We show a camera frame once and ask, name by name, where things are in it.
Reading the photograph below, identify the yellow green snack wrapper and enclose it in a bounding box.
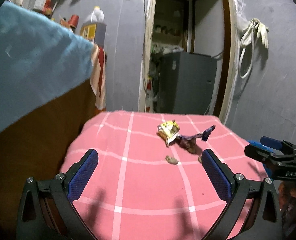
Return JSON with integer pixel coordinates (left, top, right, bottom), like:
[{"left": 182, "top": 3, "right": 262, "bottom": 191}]
[{"left": 158, "top": 120, "right": 181, "bottom": 147}]

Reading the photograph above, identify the red cup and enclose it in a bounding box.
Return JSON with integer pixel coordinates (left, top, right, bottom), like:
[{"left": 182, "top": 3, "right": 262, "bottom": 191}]
[{"left": 69, "top": 14, "right": 80, "bottom": 28}]

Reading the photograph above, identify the brown wooden cabinet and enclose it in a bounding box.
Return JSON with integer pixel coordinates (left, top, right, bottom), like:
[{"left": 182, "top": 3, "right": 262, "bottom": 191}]
[{"left": 0, "top": 80, "right": 99, "bottom": 240}]

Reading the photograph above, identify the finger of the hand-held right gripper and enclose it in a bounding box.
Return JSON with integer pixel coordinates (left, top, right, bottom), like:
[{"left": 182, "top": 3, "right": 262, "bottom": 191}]
[
  {"left": 260, "top": 136, "right": 296, "bottom": 153},
  {"left": 244, "top": 142, "right": 279, "bottom": 166}
]

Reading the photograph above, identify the red white plastic bag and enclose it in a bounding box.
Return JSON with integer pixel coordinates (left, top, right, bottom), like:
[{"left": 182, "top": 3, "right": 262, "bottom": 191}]
[{"left": 146, "top": 77, "right": 155, "bottom": 98}]

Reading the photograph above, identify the grey washing machine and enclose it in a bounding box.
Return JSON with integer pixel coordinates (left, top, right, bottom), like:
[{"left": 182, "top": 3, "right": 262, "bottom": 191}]
[{"left": 158, "top": 51, "right": 218, "bottom": 116}]

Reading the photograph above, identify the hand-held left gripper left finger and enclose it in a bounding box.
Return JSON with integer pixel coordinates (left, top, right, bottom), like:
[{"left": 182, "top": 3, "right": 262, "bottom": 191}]
[{"left": 16, "top": 149, "right": 99, "bottom": 240}]

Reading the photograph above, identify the wooden storage shelf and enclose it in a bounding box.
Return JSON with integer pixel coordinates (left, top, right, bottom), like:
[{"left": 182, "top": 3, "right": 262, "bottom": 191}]
[{"left": 152, "top": 0, "right": 190, "bottom": 48}]

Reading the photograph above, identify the clear plastic bag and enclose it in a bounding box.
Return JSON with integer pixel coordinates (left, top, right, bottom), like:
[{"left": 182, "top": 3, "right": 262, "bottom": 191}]
[{"left": 235, "top": 0, "right": 251, "bottom": 31}]

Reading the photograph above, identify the purple snack wrapper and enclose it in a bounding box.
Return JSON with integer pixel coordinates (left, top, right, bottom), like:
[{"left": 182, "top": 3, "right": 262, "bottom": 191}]
[{"left": 177, "top": 124, "right": 217, "bottom": 154}]

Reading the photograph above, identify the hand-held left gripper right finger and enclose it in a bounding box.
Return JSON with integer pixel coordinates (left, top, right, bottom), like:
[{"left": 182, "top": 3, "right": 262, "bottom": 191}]
[{"left": 201, "top": 149, "right": 282, "bottom": 240}]

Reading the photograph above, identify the white hose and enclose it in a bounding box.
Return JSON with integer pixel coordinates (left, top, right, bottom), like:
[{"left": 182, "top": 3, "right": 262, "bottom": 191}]
[{"left": 239, "top": 39, "right": 255, "bottom": 79}]

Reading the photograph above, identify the red hanging utensil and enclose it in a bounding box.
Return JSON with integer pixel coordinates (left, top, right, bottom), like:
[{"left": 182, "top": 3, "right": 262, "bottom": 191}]
[{"left": 43, "top": 0, "right": 55, "bottom": 14}]

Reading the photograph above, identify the blue towel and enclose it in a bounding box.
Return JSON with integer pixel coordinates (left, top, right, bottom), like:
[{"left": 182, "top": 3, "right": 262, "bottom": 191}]
[{"left": 0, "top": 1, "right": 95, "bottom": 142}]

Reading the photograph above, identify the grey metal holder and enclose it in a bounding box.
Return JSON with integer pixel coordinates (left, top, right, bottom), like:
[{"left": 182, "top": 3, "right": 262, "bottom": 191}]
[{"left": 29, "top": 0, "right": 50, "bottom": 11}]

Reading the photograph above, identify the wooden door frame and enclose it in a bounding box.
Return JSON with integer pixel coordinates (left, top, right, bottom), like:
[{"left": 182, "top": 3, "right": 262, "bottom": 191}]
[{"left": 138, "top": 0, "right": 241, "bottom": 126}]

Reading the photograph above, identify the cream rubber glove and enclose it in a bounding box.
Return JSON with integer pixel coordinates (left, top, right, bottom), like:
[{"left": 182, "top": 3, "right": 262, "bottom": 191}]
[
  {"left": 240, "top": 17, "right": 260, "bottom": 47},
  {"left": 256, "top": 21, "right": 269, "bottom": 49}
]

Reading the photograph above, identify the large oil bottle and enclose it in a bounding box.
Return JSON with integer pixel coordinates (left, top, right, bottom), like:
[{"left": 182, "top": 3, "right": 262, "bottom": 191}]
[{"left": 80, "top": 6, "right": 106, "bottom": 47}]

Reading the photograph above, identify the pink checked cloth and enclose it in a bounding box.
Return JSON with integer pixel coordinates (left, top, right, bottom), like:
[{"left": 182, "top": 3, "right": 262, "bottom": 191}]
[{"left": 59, "top": 110, "right": 269, "bottom": 240}]

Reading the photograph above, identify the orange striped towel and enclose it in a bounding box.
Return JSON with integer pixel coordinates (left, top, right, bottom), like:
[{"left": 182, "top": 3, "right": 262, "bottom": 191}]
[{"left": 89, "top": 44, "right": 106, "bottom": 111}]

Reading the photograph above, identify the person's right hand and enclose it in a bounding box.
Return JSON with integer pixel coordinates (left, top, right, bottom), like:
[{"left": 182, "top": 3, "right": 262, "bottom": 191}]
[{"left": 279, "top": 180, "right": 296, "bottom": 230}]

